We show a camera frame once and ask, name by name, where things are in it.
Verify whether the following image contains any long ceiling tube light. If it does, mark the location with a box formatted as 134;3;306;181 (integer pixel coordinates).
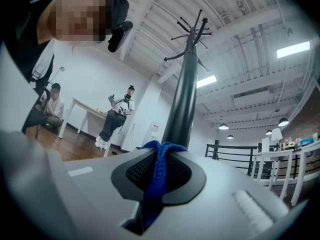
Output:
276;41;312;59
196;74;217;89

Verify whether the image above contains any black chair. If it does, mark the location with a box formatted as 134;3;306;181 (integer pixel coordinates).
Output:
21;86;50;138

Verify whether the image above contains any ceiling air vent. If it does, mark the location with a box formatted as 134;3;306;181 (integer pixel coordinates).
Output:
233;86;270;103

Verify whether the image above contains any blue cloth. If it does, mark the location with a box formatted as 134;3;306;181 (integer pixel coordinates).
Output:
138;140;189;229

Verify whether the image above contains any white table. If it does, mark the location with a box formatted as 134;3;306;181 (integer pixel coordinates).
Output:
250;148;294;190
290;140;320;207

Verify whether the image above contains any person's black shirt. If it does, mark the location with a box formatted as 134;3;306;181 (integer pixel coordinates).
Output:
4;0;56;90

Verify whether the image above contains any black head camera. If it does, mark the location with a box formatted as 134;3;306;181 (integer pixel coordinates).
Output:
107;20;134;54

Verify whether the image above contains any white water dispenser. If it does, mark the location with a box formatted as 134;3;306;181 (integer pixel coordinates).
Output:
149;120;162;150

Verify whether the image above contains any white table lamp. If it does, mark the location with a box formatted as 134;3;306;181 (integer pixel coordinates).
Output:
271;127;284;151

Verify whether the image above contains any beige desk with white legs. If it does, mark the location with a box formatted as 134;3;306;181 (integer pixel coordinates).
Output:
58;97;114;158

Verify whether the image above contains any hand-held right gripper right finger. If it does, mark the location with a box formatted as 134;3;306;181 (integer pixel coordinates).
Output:
149;148;292;240

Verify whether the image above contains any person's head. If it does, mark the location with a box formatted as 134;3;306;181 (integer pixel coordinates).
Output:
37;0;113;47

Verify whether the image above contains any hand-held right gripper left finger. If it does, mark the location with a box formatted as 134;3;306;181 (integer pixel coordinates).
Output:
4;130;158;240

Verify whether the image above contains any black coat rack stand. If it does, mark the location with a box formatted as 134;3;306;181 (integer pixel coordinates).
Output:
163;8;213;147

